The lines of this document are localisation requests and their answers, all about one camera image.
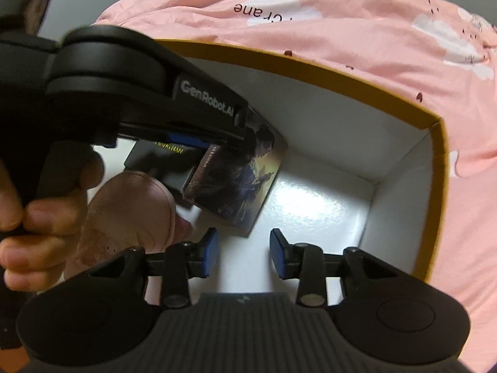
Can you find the illustrated dark book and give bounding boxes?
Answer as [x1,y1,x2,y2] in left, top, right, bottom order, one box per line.
[183,109,288,233]

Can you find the person's left hand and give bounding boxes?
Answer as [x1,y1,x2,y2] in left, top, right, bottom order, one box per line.
[1,151,104,292]

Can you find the pink silk pouch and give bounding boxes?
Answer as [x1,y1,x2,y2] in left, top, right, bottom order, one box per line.
[64,171,193,279]

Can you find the black box yellow lettering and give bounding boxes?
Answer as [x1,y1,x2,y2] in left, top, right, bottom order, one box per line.
[124,140,206,194]

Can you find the orange cardboard storage box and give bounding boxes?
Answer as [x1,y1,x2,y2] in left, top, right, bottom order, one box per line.
[167,41,446,299]

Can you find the pink cloud print duvet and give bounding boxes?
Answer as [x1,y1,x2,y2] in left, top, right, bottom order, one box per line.
[98,0,496,372]

